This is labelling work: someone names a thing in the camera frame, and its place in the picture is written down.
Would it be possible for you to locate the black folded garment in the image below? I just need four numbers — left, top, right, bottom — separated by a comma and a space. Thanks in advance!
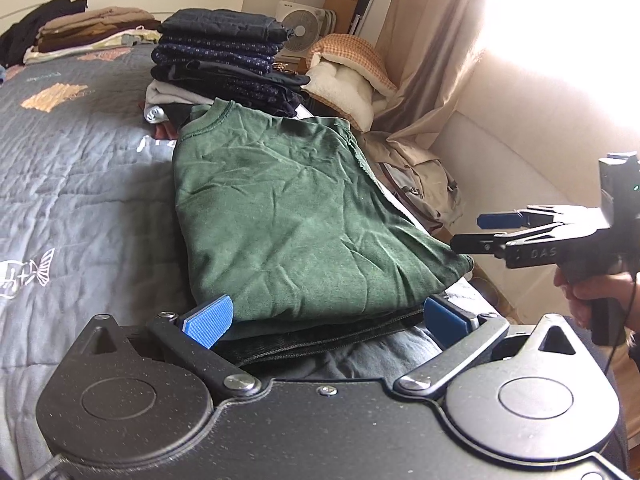
220, 282, 497, 382

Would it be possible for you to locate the stack of folded dark clothes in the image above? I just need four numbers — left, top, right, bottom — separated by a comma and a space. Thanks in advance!
144, 8, 312, 142

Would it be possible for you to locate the beige canvas bag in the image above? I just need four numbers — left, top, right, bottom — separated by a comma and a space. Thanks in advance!
356, 130, 464, 235

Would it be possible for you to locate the beige curtain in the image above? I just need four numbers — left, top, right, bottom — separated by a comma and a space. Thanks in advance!
372, 0, 490, 152

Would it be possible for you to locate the white box fan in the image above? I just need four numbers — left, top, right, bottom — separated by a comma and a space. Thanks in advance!
276, 1, 337, 59

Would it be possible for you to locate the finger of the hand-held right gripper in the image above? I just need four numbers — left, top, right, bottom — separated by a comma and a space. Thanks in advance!
476, 205, 607, 234
449, 222, 601, 261

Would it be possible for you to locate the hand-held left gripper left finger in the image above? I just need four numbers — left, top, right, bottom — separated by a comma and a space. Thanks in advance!
65, 294, 262, 401

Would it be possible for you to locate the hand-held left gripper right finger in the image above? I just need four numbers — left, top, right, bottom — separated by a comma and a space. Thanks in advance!
395, 294, 588, 401

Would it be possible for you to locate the stack of folded brown clothes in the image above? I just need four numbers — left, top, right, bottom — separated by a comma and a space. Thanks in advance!
22, 6, 163, 66

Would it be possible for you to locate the cream padded bench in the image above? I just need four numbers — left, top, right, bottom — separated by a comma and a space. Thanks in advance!
429, 57, 640, 326

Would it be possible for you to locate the green t-shirt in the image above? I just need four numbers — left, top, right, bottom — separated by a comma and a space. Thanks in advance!
172, 99, 474, 324

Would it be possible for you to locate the black jacket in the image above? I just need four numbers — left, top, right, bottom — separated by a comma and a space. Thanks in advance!
0, 0, 89, 69

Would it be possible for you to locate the checkered plush pet bed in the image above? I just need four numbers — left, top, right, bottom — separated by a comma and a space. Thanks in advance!
301, 33, 399, 132

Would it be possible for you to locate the person's right hand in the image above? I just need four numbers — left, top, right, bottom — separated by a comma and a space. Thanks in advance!
552, 262, 640, 332

